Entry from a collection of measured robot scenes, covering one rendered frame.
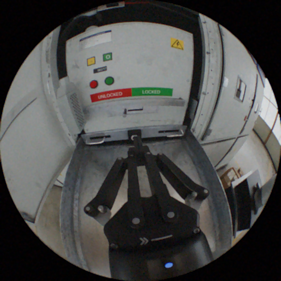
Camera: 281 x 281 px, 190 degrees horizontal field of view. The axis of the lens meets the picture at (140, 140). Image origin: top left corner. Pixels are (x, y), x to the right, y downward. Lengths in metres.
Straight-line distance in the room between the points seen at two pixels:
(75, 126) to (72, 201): 0.29
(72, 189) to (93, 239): 0.22
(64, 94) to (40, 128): 0.22
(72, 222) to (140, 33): 0.70
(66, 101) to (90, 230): 0.41
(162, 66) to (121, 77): 0.15
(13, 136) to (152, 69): 0.59
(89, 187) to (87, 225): 0.16
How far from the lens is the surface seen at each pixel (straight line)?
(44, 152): 0.49
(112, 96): 0.35
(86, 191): 0.39
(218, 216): 0.44
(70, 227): 0.41
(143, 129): 0.41
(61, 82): 0.32
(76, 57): 0.40
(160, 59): 0.36
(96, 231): 0.37
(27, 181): 0.54
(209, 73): 0.43
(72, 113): 0.30
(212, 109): 0.50
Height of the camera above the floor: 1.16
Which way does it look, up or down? 44 degrees down
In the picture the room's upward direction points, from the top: 1 degrees counter-clockwise
